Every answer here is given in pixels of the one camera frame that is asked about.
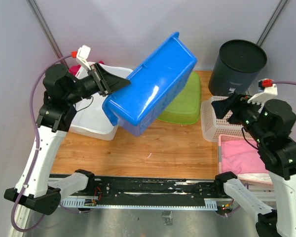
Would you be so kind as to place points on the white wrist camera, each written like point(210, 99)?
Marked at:
point(82, 55)
point(267, 90)

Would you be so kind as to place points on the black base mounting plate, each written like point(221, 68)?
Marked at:
point(152, 191)

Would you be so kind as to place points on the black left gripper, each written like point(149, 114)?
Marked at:
point(105, 81)

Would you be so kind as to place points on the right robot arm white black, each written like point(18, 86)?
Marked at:
point(269, 124)

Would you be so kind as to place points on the pink towel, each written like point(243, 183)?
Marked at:
point(240, 158)

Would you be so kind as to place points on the blue plastic bin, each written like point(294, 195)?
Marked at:
point(154, 84)

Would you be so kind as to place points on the green plastic basin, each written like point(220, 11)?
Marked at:
point(185, 108)

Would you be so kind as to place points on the magenta object behind bins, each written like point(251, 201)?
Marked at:
point(74, 70)

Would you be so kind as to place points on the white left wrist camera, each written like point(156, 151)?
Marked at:
point(82, 55)

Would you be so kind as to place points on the white plastic tub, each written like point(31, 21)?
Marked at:
point(91, 120)

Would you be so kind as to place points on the large dark blue cylindrical container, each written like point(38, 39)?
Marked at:
point(238, 64)

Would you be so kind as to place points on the white slotted cable duct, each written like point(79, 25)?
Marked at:
point(86, 203)

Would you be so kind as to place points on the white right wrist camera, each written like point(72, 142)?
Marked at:
point(267, 90)

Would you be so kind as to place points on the white perforated plastic basket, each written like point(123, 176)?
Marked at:
point(212, 127)

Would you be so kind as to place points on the pink perforated basket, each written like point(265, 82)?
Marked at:
point(259, 179)

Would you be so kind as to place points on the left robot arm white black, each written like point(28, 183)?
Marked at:
point(62, 92)

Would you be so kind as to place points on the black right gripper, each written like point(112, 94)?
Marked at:
point(236, 101)

